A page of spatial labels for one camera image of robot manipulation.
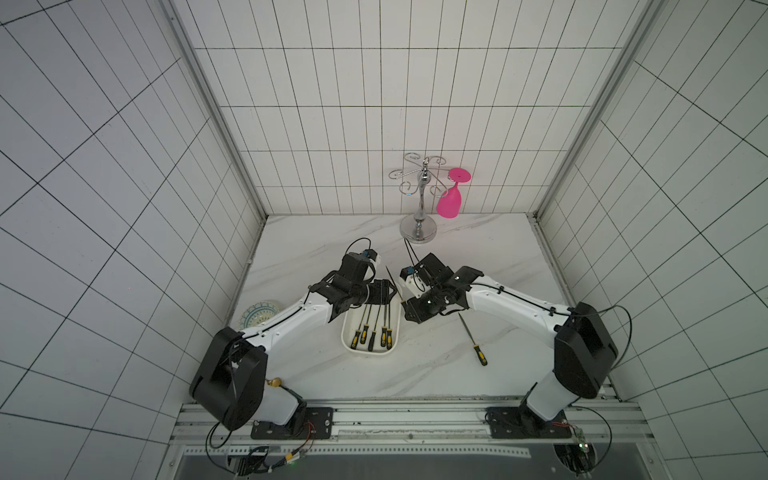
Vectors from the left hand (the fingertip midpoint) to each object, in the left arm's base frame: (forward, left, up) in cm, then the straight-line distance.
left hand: (384, 295), depth 85 cm
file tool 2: (-8, +3, -10) cm, 13 cm away
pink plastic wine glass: (+32, -22, +7) cm, 40 cm away
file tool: (-6, +6, -10) cm, 13 cm away
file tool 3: (-7, 0, -10) cm, 12 cm away
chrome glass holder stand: (+35, -14, -9) cm, 39 cm away
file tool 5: (-13, -28, -10) cm, 32 cm away
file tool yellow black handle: (-7, +8, -10) cm, 14 cm away
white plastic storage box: (-6, +4, -11) cm, 13 cm away
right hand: (-7, -4, -1) cm, 8 cm away
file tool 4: (-7, -2, -10) cm, 12 cm away
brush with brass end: (-21, +29, -10) cm, 37 cm away
